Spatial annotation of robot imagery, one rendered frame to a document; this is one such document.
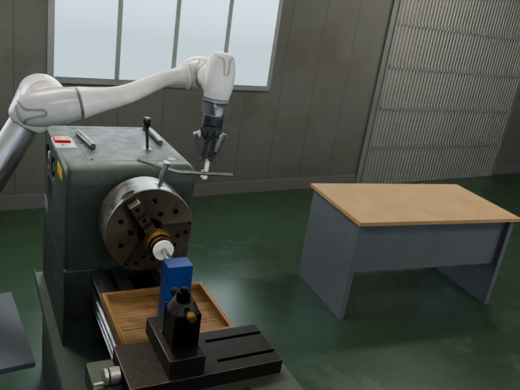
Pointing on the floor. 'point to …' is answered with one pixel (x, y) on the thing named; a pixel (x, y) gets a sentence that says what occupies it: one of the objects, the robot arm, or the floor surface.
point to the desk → (401, 236)
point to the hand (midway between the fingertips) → (204, 169)
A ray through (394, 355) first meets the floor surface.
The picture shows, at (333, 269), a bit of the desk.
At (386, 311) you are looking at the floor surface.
